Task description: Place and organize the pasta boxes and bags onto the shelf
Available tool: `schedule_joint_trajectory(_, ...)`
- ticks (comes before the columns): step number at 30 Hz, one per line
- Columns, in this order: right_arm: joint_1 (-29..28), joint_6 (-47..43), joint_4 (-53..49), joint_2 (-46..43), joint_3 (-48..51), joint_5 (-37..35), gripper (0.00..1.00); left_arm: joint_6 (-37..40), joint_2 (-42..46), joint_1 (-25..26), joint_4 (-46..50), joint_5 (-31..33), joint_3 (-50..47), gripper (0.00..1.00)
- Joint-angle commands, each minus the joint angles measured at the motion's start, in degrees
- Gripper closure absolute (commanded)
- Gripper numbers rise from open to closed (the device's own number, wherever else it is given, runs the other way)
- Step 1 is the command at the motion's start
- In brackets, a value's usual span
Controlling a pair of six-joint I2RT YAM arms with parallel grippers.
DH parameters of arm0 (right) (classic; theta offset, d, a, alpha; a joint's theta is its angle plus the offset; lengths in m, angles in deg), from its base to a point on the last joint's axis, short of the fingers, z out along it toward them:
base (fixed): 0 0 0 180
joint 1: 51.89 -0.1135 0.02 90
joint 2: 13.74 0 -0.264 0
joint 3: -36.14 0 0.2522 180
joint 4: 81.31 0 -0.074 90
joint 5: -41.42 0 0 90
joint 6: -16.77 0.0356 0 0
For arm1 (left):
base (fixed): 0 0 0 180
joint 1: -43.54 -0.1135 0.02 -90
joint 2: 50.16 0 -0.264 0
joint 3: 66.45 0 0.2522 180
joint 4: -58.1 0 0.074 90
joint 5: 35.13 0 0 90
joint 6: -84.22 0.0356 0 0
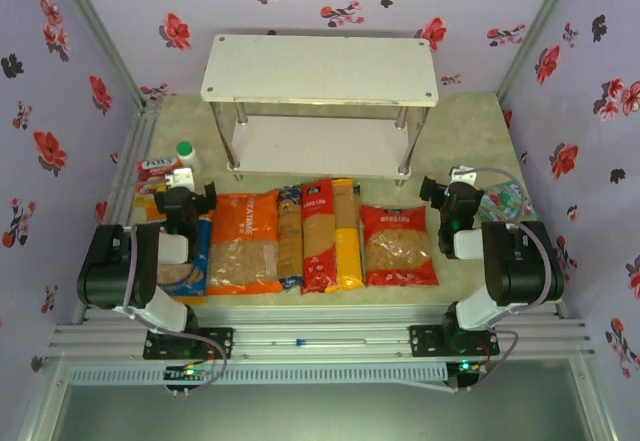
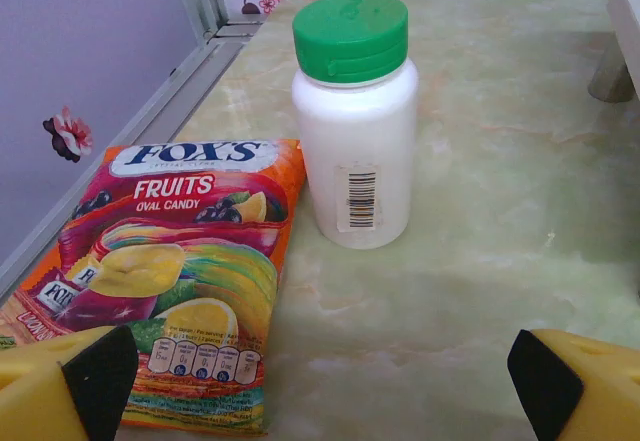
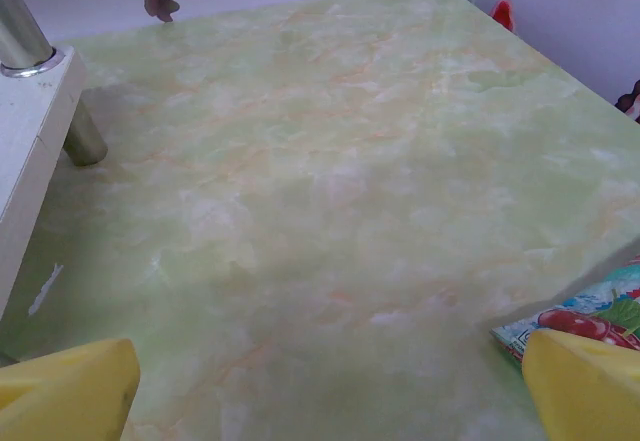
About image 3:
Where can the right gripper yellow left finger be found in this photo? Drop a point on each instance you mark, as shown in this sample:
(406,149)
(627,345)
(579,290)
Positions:
(60,401)

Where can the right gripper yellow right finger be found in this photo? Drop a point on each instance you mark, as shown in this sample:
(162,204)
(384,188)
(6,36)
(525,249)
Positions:
(590,396)

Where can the white two-tier shelf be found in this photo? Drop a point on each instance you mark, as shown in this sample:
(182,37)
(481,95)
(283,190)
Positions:
(30,111)

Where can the teal Fox's candy bag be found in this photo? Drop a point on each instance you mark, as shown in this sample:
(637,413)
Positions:
(600,311)

